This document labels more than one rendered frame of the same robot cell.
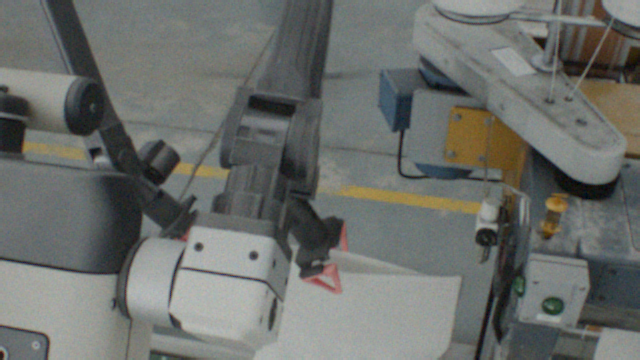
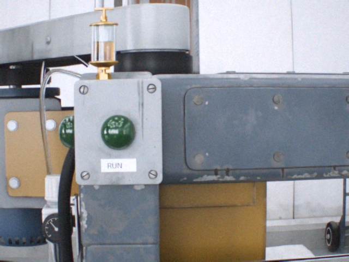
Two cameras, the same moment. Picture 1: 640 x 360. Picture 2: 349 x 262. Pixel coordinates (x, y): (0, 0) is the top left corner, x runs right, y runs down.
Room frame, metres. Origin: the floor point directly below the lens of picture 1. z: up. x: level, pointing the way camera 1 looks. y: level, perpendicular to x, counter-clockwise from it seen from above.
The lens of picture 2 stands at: (-0.01, -0.17, 1.32)
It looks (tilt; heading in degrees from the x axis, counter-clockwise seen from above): 3 degrees down; 343
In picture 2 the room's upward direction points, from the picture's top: 1 degrees counter-clockwise
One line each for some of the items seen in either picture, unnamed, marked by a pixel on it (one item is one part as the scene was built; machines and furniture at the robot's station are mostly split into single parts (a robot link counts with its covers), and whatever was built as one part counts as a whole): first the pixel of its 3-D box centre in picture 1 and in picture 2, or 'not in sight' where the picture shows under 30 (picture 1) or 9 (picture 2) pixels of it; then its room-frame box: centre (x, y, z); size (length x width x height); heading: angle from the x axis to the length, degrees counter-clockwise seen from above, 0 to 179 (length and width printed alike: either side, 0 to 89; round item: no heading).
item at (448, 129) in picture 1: (486, 131); (53, 152); (1.06, -0.30, 1.23); 0.28 x 0.07 x 0.16; 78
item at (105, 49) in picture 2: (553, 214); (103, 43); (0.68, -0.31, 1.37); 0.03 x 0.02 x 0.03; 78
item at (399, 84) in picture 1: (403, 104); not in sight; (1.13, -0.15, 1.25); 0.10 x 0.08 x 0.12; 13
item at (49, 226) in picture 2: (486, 237); (56, 227); (0.86, -0.28, 1.16); 0.04 x 0.02 x 0.04; 78
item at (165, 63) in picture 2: (585, 174); (153, 65); (0.79, -0.38, 1.35); 0.09 x 0.09 x 0.03
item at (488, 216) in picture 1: (487, 236); (61, 237); (0.87, -0.28, 1.14); 0.05 x 0.04 x 0.16; 168
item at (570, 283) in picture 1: (552, 291); (117, 131); (0.62, -0.31, 1.29); 0.08 x 0.05 x 0.09; 78
